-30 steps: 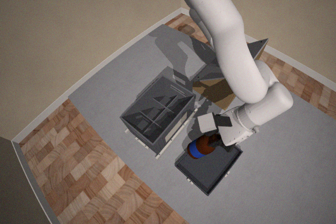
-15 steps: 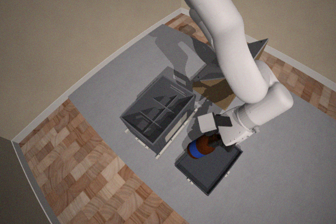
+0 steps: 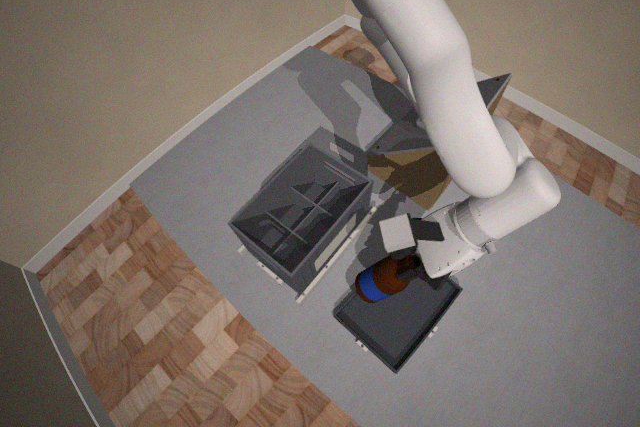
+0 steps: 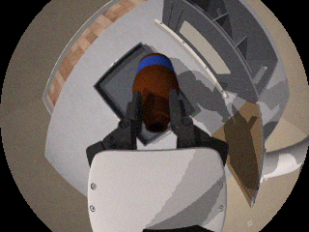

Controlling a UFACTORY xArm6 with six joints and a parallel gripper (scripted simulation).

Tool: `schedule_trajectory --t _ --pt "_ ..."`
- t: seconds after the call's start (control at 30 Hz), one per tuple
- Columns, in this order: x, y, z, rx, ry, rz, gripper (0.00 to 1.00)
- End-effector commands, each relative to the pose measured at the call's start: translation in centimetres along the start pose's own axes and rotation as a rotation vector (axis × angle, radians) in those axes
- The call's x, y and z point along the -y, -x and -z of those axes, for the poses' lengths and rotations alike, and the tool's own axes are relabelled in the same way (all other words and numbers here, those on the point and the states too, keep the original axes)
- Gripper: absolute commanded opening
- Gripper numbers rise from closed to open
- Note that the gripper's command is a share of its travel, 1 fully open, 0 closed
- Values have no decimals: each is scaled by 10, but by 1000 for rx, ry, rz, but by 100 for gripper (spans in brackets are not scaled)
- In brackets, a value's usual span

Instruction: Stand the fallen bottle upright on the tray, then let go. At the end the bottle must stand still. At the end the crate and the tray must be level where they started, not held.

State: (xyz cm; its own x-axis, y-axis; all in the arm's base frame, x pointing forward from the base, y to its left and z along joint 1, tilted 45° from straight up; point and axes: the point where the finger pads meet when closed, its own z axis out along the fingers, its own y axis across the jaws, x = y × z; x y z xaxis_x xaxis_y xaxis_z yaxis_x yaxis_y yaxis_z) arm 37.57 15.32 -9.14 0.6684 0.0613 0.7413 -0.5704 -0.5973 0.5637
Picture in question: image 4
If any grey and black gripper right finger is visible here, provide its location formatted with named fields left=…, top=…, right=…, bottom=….
left=169, top=89, right=229, bottom=167

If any brown bottle with blue label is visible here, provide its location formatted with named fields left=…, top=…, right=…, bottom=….
left=132, top=53, right=180, bottom=133

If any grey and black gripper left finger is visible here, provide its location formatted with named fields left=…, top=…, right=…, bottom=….
left=86, top=91, right=143, bottom=168

